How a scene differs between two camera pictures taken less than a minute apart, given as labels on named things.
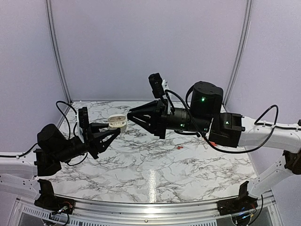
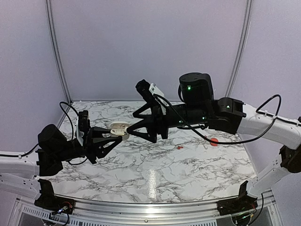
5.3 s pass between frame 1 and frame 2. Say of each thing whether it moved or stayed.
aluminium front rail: stayed
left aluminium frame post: stayed
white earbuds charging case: moved
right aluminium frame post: stayed
